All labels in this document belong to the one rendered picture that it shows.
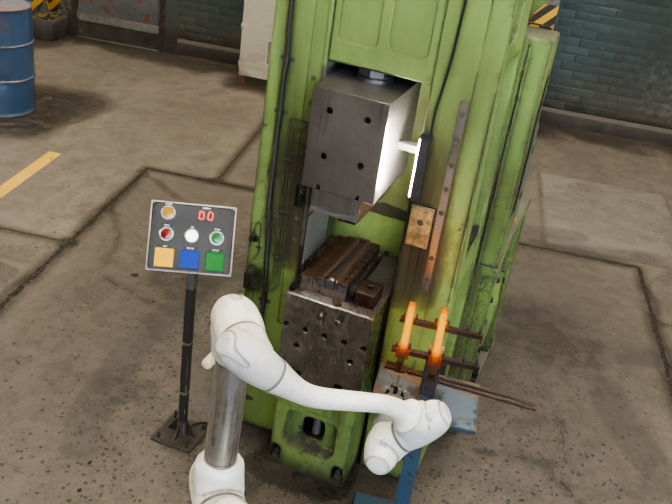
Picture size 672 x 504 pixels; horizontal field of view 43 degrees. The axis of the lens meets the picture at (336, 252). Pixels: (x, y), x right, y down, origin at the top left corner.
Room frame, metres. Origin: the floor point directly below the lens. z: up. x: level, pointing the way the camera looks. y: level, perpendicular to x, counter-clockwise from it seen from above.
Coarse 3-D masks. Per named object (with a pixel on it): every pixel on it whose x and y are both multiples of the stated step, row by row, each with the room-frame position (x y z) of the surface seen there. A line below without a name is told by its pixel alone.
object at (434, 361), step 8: (440, 312) 2.82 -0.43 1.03; (440, 320) 2.74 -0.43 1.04; (440, 328) 2.69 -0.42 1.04; (440, 336) 2.63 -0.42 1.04; (440, 344) 2.58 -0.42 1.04; (432, 352) 2.52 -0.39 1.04; (440, 352) 2.53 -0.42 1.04; (432, 360) 2.47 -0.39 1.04; (440, 360) 2.47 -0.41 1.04; (432, 368) 2.42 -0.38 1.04; (432, 376) 2.39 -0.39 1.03
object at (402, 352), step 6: (408, 306) 2.81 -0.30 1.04; (414, 306) 2.82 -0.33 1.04; (408, 312) 2.77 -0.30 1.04; (414, 312) 2.77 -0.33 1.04; (408, 318) 2.72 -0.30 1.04; (408, 324) 2.68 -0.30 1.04; (408, 330) 2.64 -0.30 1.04; (402, 336) 2.60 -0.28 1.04; (408, 336) 2.60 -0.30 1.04; (402, 342) 2.56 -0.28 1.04; (408, 342) 2.56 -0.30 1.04; (396, 348) 2.50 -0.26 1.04; (402, 348) 2.51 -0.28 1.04; (396, 354) 2.50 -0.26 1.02; (402, 354) 2.46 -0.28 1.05; (408, 354) 2.49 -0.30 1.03; (402, 360) 2.43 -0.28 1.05; (396, 366) 2.44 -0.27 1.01; (402, 366) 2.45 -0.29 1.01
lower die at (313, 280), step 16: (336, 240) 3.38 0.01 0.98; (352, 240) 3.38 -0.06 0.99; (368, 240) 3.39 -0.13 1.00; (336, 256) 3.21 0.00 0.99; (368, 256) 3.25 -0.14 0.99; (304, 272) 3.05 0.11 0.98; (320, 272) 3.05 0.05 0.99; (304, 288) 3.03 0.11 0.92; (320, 288) 3.01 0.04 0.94; (336, 288) 2.99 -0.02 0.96
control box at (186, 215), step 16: (160, 208) 3.04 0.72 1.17; (176, 208) 3.05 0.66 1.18; (192, 208) 3.06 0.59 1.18; (208, 208) 3.08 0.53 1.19; (224, 208) 3.09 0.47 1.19; (160, 224) 3.01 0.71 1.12; (176, 224) 3.02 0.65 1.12; (192, 224) 3.03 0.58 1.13; (208, 224) 3.05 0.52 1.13; (224, 224) 3.06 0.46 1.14; (160, 240) 2.98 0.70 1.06; (176, 240) 2.99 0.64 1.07; (208, 240) 3.01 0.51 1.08; (224, 240) 3.03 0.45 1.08; (176, 256) 2.96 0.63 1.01; (192, 272) 2.94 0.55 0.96; (208, 272) 2.95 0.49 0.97; (224, 272) 2.96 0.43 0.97
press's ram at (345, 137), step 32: (320, 96) 3.04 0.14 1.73; (352, 96) 3.00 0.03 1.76; (384, 96) 3.04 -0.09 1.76; (416, 96) 3.31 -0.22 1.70; (320, 128) 3.03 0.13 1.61; (352, 128) 3.00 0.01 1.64; (384, 128) 2.96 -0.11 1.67; (320, 160) 3.03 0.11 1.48; (352, 160) 2.99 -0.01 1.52; (384, 160) 3.01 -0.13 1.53; (352, 192) 2.99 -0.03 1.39; (384, 192) 3.09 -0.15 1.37
